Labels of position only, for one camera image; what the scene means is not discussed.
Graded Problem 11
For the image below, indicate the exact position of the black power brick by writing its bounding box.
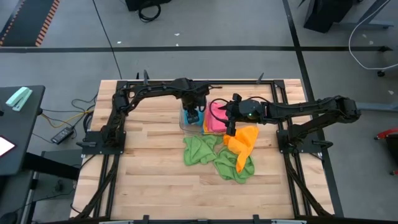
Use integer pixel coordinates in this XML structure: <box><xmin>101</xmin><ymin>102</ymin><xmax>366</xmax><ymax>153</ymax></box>
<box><xmin>50</xmin><ymin>126</ymin><xmax>75</xmax><ymax>146</ymax></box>

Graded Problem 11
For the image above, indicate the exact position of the yellow floor cable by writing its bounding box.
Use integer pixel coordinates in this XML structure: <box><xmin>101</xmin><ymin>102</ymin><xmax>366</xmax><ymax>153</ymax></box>
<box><xmin>42</xmin><ymin>108</ymin><xmax>94</xmax><ymax>129</ymax></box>

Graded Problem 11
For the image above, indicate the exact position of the small green microfiber towel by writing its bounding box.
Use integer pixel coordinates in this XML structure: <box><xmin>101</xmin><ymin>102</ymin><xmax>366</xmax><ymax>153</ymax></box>
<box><xmin>182</xmin><ymin>134</ymin><xmax>223</xmax><ymax>167</ymax></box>

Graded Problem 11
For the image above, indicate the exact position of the white floor cable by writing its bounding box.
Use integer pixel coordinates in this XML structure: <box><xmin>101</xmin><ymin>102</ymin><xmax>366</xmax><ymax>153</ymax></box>
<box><xmin>348</xmin><ymin>0</ymin><xmax>398</xmax><ymax>71</ymax></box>

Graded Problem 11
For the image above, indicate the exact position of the red chair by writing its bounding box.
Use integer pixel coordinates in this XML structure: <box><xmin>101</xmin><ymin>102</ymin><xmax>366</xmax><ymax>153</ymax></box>
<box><xmin>374</xmin><ymin>127</ymin><xmax>398</xmax><ymax>177</ymax></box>

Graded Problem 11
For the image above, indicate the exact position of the grey metal desk foot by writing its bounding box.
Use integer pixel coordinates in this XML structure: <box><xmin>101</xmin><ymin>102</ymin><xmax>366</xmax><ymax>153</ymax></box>
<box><xmin>353</xmin><ymin>101</ymin><xmax>398</xmax><ymax>112</ymax></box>

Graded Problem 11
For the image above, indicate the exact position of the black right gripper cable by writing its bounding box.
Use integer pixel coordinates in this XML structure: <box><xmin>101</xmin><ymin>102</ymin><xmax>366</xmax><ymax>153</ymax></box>
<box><xmin>208</xmin><ymin>98</ymin><xmax>233</xmax><ymax>124</ymax></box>

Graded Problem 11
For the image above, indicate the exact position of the large green microfiber towel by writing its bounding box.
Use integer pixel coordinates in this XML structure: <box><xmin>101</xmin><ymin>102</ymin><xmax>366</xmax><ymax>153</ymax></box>
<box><xmin>213</xmin><ymin>147</ymin><xmax>256</xmax><ymax>184</ymax></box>

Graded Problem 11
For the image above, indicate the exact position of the coiled black cable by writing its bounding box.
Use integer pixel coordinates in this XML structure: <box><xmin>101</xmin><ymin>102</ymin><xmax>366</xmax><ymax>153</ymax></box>
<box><xmin>138</xmin><ymin>2</ymin><xmax>162</xmax><ymax>22</ymax></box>

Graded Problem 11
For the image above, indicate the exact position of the black side desk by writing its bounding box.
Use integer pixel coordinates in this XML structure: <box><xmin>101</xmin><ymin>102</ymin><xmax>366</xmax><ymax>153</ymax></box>
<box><xmin>0</xmin><ymin>85</ymin><xmax>46</xmax><ymax>177</ymax></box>

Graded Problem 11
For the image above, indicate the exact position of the thin black floor cable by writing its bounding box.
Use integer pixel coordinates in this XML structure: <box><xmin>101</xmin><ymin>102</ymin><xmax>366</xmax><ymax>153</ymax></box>
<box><xmin>92</xmin><ymin>0</ymin><xmax>123</xmax><ymax>79</ymax></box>

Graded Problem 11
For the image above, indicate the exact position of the black cable bundle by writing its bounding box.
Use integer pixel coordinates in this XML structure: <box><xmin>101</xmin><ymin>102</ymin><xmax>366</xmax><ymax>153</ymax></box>
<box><xmin>40</xmin><ymin>92</ymin><xmax>99</xmax><ymax>134</ymax></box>

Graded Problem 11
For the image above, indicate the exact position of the orange-striped black floor mat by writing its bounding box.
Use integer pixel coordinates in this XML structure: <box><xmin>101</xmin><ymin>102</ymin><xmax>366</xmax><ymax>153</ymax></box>
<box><xmin>0</xmin><ymin>0</ymin><xmax>60</xmax><ymax>47</ymax></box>

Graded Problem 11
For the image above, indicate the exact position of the black equipment cabinet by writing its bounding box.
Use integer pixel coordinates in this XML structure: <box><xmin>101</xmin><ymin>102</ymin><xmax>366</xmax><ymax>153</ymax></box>
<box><xmin>303</xmin><ymin>0</ymin><xmax>364</xmax><ymax>34</ymax></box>

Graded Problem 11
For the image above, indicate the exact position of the black equipment stand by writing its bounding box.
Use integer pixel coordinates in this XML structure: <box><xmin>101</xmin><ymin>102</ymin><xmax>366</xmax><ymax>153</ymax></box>
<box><xmin>0</xmin><ymin>151</ymin><xmax>82</xmax><ymax>224</ymax></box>

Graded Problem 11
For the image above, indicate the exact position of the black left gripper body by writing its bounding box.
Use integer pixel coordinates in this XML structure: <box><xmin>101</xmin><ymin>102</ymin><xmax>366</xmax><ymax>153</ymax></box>
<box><xmin>182</xmin><ymin>91</ymin><xmax>208</xmax><ymax>124</ymax></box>

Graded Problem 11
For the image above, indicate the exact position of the clear plastic bin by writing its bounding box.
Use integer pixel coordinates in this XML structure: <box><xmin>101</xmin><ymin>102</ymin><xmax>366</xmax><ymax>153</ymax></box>
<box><xmin>179</xmin><ymin>99</ymin><xmax>231</xmax><ymax>136</ymax></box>

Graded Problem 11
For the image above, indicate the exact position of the black equipment box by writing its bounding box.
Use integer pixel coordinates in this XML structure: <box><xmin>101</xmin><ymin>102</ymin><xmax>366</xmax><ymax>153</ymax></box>
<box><xmin>125</xmin><ymin>0</ymin><xmax>172</xmax><ymax>12</ymax></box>

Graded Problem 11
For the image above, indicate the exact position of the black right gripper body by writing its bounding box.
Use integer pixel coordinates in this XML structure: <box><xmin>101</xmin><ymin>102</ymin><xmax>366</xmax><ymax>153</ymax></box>
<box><xmin>226</xmin><ymin>93</ymin><xmax>264</xmax><ymax>136</ymax></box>

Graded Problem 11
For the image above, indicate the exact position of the pink microfiber towel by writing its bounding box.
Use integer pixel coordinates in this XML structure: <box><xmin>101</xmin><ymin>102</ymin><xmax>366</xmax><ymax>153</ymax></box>
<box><xmin>204</xmin><ymin>101</ymin><xmax>229</xmax><ymax>134</ymax></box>

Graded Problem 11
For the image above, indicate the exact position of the mint green stapler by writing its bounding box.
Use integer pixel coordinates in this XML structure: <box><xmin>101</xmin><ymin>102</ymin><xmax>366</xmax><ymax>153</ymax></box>
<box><xmin>5</xmin><ymin>86</ymin><xmax>34</xmax><ymax>112</ymax></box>

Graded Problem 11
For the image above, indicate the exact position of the blue microfiber towel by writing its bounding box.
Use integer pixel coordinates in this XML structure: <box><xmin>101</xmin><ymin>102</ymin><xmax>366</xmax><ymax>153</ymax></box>
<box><xmin>183</xmin><ymin>107</ymin><xmax>205</xmax><ymax>126</ymax></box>

